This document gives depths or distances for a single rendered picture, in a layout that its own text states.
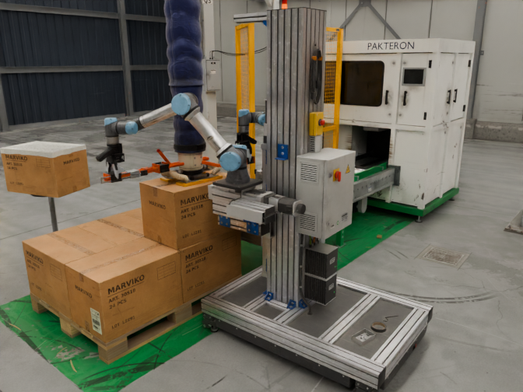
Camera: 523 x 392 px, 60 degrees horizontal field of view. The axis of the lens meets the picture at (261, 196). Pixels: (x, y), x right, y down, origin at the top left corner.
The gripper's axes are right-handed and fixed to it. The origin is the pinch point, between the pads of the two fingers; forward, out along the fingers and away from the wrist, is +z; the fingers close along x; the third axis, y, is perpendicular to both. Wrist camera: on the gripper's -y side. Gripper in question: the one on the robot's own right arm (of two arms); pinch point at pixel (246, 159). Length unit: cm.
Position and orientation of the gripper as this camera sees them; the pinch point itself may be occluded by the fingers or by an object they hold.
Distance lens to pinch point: 327.4
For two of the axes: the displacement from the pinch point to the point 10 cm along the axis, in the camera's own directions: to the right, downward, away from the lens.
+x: 7.2, 2.0, -6.6
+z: 0.0, 9.6, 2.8
